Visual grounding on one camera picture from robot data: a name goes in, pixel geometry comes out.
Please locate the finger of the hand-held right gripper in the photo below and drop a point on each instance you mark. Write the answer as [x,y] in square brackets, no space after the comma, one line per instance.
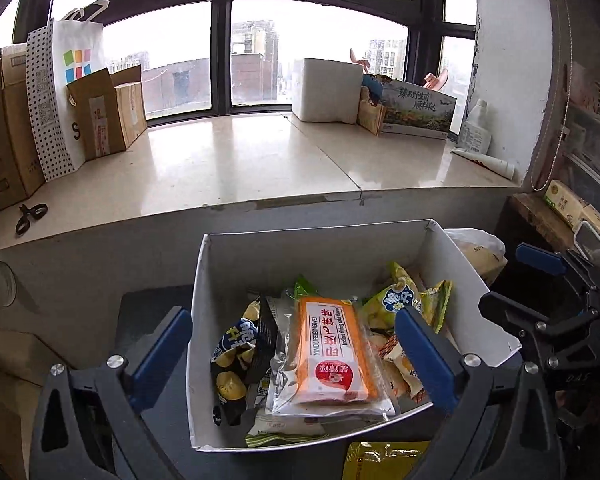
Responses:
[520,310]
[540,259]

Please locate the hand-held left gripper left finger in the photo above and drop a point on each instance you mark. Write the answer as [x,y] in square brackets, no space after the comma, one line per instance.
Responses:
[162,352]

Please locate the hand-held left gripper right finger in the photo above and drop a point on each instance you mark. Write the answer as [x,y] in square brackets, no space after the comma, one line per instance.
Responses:
[425,355]

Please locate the orange rice cracker packet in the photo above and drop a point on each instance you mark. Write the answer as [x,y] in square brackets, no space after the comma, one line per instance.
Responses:
[386,355]

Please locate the black and yellow chip bag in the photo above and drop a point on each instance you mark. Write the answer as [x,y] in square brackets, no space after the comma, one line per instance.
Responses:
[235,355]

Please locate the orange flatbread packet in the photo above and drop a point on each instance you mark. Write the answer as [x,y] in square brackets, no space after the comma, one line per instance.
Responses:
[330,360]

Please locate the small yellow snack packet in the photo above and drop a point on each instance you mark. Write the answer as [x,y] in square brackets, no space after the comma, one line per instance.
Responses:
[380,462]

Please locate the brown marble shelf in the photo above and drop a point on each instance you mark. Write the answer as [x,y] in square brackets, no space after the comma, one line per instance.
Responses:
[535,215]

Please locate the white and black device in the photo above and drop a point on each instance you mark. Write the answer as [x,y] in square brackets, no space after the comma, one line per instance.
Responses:
[590,245]

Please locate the yellow and green box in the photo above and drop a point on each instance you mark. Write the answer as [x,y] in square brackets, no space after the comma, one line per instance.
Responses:
[565,200]

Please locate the beige small box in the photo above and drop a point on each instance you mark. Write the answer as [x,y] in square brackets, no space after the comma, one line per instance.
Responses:
[597,222]

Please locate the white tube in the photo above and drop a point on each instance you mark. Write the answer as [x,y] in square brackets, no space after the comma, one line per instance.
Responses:
[485,162]

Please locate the white spray bottle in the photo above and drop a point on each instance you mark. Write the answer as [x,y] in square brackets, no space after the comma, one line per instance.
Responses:
[475,132]

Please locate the blue fabric mat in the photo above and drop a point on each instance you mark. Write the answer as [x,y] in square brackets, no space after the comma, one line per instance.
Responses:
[290,465]

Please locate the black scissors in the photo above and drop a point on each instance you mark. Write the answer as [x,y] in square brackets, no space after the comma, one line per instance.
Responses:
[30,217]

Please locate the printed landscape carton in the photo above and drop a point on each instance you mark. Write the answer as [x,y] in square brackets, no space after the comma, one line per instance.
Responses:
[420,110]

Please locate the beige stone window sill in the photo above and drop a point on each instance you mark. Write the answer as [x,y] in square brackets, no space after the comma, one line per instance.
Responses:
[230,165]

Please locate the pink plastic toy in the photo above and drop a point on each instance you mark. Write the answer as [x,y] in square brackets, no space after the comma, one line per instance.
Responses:
[437,80]
[360,57]

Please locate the small brown paper box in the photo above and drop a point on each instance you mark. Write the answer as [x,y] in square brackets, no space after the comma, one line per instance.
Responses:
[370,116]

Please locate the grey stitched panel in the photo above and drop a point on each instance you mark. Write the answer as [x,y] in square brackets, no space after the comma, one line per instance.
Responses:
[560,35]

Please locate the small open cardboard box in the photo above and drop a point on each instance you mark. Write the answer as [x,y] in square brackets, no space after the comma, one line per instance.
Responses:
[110,115]

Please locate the tall cardboard box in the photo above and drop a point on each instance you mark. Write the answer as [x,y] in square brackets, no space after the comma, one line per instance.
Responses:
[5,135]

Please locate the polka dot paper bag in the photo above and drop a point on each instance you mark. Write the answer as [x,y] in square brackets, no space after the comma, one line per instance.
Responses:
[45,110]

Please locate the white foam box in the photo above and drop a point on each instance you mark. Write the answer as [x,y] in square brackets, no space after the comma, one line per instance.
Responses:
[325,90]

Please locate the white bag with coloured squares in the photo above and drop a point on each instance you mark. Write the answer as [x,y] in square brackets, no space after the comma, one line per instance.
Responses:
[80,40]

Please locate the black window frame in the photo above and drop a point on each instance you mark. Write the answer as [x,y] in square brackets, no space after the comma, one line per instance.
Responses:
[221,50]

